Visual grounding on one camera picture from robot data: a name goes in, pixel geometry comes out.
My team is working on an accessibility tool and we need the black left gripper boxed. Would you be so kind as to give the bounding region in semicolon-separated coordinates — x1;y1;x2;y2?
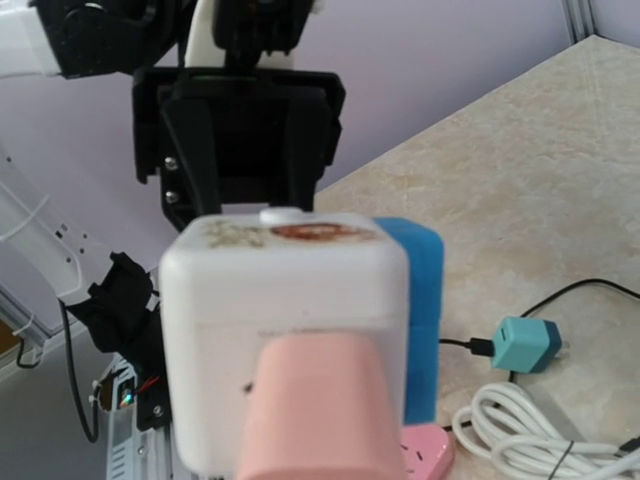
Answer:
132;67;346;231

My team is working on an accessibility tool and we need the white cube socket adapter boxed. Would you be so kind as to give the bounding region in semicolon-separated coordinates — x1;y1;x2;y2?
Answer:
159;209;409;479

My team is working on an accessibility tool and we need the blue plug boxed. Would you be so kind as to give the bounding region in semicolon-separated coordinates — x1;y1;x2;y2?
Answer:
376;217;445;426

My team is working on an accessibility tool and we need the pink plug adapter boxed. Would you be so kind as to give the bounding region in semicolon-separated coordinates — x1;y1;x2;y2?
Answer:
236;332;406;479

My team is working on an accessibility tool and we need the teal plug adapter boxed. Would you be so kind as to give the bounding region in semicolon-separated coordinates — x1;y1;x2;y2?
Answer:
490;316;566;374

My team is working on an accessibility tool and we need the pink triangular power strip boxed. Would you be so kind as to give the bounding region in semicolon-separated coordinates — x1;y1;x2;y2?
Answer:
401;424;455;480

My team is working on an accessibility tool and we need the white thick power cord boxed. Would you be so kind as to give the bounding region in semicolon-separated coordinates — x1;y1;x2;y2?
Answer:
451;382;640;480

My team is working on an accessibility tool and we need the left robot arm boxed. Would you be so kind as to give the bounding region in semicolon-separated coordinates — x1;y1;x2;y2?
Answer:
1;1;345;373

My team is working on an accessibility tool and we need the black coiled cable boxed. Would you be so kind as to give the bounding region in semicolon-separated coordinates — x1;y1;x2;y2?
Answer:
438;278;640;386

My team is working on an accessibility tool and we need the aluminium frame post right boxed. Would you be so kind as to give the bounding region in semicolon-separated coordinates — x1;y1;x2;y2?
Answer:
562;0;597;44

